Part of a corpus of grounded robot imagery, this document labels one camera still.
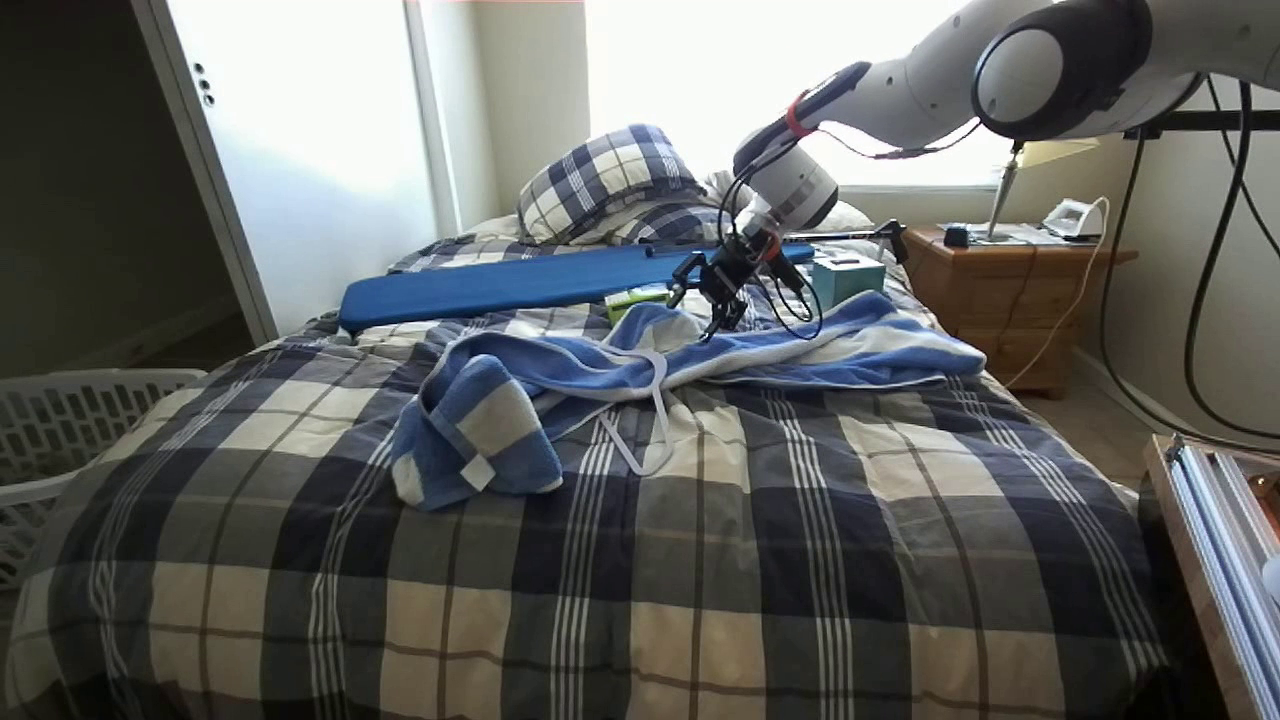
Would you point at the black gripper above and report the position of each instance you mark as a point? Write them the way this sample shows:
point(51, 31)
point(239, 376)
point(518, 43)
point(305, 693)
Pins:
point(745, 260)

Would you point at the blue white striped towel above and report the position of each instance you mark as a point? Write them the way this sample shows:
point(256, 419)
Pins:
point(507, 401)

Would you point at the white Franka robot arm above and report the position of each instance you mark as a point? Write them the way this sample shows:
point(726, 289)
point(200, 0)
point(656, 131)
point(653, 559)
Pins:
point(934, 73)

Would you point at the plaid bed comforter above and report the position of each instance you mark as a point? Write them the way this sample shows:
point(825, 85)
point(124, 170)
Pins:
point(802, 560)

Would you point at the green cardboard box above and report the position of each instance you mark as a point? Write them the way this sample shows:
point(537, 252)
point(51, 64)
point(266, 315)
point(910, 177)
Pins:
point(636, 298)

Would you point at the teal tissue box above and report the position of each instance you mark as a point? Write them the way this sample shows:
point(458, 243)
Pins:
point(851, 277)

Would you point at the white pillow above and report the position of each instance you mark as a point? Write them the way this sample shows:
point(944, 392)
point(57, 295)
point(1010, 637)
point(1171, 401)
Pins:
point(852, 214)

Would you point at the black metal rod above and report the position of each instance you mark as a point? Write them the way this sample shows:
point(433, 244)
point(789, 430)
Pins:
point(891, 234)

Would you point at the plaid pillow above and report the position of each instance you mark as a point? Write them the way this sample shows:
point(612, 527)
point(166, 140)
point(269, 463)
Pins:
point(604, 181)

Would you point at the blue padded board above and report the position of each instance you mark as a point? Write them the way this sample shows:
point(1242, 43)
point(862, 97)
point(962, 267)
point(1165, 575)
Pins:
point(507, 282)

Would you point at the small black nightstand object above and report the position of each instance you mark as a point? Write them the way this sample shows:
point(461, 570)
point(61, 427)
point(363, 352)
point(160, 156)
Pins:
point(959, 239)

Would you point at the bright window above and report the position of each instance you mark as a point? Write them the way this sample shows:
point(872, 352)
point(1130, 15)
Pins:
point(667, 64)

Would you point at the wooden nightstand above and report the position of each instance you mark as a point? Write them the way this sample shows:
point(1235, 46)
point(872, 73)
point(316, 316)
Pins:
point(1001, 295)

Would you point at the white desk phone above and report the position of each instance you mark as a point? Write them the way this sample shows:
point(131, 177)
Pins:
point(1074, 218)

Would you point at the table lamp cream shade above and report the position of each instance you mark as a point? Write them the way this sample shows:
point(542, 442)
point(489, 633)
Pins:
point(1052, 149)

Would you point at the white sliding closet door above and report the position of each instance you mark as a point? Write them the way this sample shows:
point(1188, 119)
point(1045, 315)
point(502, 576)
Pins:
point(320, 146)

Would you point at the white framed rack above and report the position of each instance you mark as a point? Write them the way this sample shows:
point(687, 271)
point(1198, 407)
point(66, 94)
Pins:
point(1221, 575)

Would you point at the white plastic laundry basket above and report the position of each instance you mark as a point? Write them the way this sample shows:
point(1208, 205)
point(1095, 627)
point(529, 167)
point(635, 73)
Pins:
point(82, 427)

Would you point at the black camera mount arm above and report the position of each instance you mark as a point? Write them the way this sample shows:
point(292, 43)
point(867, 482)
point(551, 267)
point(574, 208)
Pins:
point(1212, 122)

